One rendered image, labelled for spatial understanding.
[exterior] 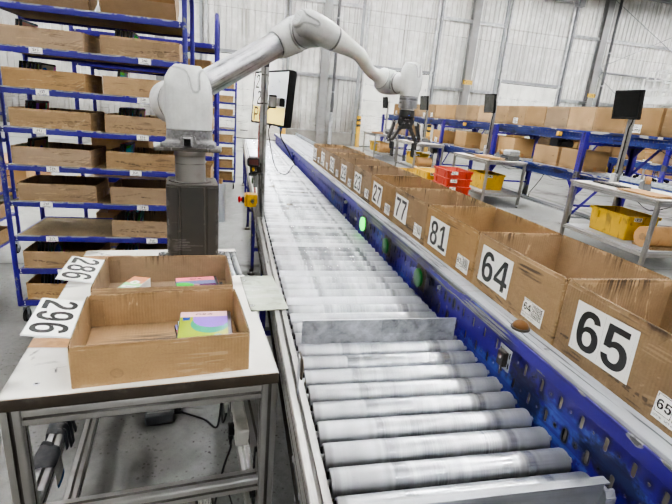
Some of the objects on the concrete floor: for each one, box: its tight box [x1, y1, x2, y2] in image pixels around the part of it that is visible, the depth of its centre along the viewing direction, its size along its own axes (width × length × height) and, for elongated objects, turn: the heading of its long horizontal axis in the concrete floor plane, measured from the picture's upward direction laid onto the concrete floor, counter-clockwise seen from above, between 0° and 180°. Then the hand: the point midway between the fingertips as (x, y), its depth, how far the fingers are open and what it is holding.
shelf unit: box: [0, 0, 195, 322], centre depth 276 cm, size 98×49×196 cm, turn 87°
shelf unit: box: [213, 82, 237, 189], centre depth 723 cm, size 98×49×196 cm, turn 88°
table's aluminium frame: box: [0, 258, 278, 504], centre depth 158 cm, size 100×58×72 cm, turn 3°
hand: (401, 152), depth 227 cm, fingers open, 10 cm apart
